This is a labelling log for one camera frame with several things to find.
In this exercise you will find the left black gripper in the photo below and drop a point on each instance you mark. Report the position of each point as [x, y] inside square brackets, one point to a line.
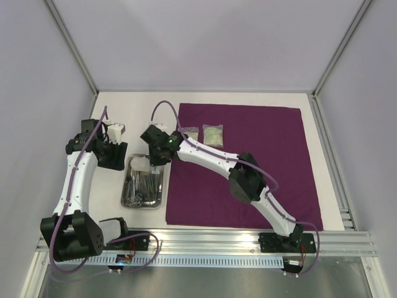
[117, 162]

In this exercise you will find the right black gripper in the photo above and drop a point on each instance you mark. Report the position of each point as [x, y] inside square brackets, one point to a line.
[158, 156]

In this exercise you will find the white green alcohol wipe packet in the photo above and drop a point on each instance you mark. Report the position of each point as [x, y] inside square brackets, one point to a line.
[156, 169]

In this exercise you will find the plain steel surgical scissors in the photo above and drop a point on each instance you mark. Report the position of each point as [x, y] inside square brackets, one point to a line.
[134, 196]

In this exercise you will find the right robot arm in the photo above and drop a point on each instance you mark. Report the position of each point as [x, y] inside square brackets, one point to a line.
[247, 181]

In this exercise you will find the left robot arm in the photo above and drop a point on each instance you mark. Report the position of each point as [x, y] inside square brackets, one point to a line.
[71, 233]

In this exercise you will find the purple surgical drape cloth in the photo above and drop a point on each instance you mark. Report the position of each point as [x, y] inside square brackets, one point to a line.
[275, 137]

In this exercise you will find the left green gauze packet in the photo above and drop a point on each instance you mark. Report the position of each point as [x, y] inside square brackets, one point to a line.
[191, 132]

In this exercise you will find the green gauze packet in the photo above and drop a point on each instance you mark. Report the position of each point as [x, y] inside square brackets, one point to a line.
[213, 135]
[191, 132]

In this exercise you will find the stainless steel instrument tray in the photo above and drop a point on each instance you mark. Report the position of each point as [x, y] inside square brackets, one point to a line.
[149, 202]

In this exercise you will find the right green gauze packet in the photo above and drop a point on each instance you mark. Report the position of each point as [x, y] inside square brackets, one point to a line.
[213, 135]

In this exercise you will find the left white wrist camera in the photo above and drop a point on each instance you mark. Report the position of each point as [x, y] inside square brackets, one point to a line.
[115, 132]

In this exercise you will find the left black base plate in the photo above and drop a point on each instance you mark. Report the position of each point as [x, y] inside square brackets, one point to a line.
[133, 240]

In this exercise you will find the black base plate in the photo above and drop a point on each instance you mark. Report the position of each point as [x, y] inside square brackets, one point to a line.
[273, 243]
[133, 240]

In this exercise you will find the aluminium mounting rail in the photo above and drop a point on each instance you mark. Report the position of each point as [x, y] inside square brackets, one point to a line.
[183, 241]

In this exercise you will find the white slotted cable duct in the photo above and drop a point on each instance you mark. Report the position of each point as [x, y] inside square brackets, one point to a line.
[201, 261]

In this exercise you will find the left aluminium frame post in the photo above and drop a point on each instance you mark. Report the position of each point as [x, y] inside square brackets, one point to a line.
[60, 24]

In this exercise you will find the aluminium frame post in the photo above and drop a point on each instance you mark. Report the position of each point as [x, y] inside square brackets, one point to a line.
[60, 24]
[354, 25]

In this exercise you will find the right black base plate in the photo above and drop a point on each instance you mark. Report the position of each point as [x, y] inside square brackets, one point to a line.
[273, 243]

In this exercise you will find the right aluminium frame post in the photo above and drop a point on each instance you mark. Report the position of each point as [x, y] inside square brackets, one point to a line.
[354, 25]

